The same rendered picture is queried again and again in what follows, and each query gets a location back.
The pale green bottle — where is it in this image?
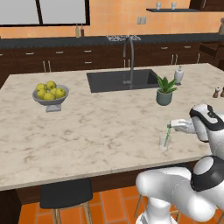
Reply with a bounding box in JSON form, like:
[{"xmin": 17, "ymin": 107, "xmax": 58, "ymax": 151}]
[{"xmin": 74, "ymin": 23, "xmax": 81, "ymax": 39}]

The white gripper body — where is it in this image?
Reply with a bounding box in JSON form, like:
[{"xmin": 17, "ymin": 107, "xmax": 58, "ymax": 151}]
[{"xmin": 170, "ymin": 118, "xmax": 197, "ymax": 135}]

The dark framed window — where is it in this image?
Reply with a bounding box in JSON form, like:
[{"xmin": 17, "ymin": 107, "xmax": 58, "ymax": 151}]
[{"xmin": 0, "ymin": 0, "xmax": 91, "ymax": 27}]

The green striped straw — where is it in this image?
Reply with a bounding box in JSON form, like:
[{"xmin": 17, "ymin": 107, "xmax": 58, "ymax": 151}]
[{"xmin": 164, "ymin": 123, "xmax": 172, "ymax": 148}]

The grey pedestal fruit bowl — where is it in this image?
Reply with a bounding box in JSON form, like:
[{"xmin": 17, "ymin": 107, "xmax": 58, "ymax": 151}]
[{"xmin": 31, "ymin": 84, "xmax": 70, "ymax": 113}]

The dark grey sink basin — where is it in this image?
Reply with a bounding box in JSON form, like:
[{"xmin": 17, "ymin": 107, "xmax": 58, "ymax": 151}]
[{"xmin": 86, "ymin": 68, "xmax": 161, "ymax": 94}]

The grey arched tap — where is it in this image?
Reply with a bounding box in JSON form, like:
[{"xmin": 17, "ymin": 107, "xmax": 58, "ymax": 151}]
[{"xmin": 122, "ymin": 36, "xmax": 136, "ymax": 90}]

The green plant in grey pot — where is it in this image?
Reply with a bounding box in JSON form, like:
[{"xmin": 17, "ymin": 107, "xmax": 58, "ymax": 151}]
[{"xmin": 156, "ymin": 74, "xmax": 179, "ymax": 107}]

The white soap dispenser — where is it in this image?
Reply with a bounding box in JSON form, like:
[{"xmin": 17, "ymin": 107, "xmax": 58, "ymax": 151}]
[{"xmin": 173, "ymin": 66, "xmax": 185, "ymax": 87}]

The dark wooden wall cabinet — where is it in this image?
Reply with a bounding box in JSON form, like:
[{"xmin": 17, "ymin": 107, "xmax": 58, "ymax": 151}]
[{"xmin": 189, "ymin": 0, "xmax": 224, "ymax": 12}]

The dark wall shelf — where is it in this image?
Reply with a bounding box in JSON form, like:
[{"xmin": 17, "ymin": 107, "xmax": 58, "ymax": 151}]
[{"xmin": 145, "ymin": 8, "xmax": 200, "ymax": 13}]

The dark wooden cupboard run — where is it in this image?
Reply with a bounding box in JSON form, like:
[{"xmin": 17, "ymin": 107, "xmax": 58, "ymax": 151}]
[{"xmin": 0, "ymin": 40, "xmax": 224, "ymax": 89}]

